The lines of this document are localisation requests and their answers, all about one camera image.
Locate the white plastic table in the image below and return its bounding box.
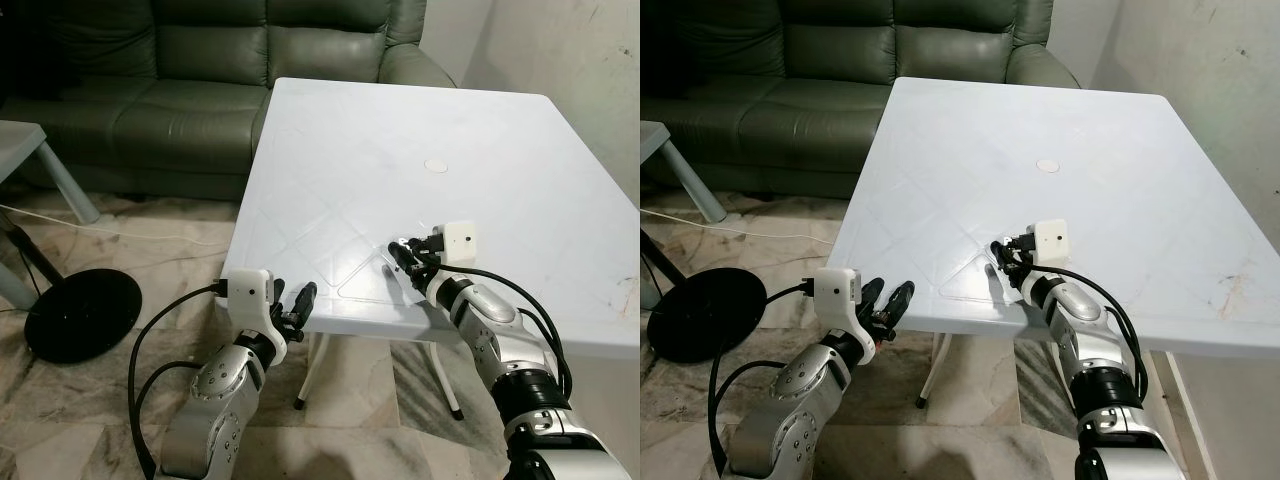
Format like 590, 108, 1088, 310
215, 77, 641, 419
825, 77, 1280, 480

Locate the black round stand base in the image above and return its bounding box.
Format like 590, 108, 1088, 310
647, 266, 769, 364
24, 268, 143, 364

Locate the green leather sofa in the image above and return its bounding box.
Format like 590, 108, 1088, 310
640, 0, 1083, 201
0, 0, 459, 201

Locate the black slanted stand pole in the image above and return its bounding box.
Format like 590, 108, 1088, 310
0, 212, 63, 291
640, 228, 671, 291

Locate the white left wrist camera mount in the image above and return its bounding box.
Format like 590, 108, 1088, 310
815, 266, 881, 351
222, 268, 291, 361

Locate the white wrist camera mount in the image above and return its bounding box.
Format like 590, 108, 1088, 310
1030, 219, 1071, 266
222, 268, 291, 361
430, 221, 479, 266
815, 266, 881, 351

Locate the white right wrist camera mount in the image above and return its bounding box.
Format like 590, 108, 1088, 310
430, 221, 479, 266
1030, 219, 1071, 266

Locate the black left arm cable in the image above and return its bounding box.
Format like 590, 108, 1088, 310
708, 283, 819, 480
128, 283, 229, 480

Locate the thin white floor cable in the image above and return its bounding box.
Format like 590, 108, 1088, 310
640, 207, 836, 241
0, 203, 241, 246

